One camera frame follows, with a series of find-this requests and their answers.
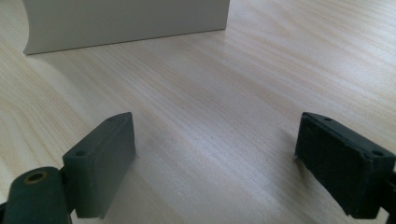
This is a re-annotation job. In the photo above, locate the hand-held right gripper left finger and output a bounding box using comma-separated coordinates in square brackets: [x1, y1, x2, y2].
[62, 111, 137, 219]

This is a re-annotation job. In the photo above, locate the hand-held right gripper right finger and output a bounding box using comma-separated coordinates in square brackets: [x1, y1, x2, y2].
[293, 111, 396, 219]

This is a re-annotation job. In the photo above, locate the grey metal accordion rack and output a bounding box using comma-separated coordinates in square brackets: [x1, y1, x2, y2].
[21, 0, 232, 56]

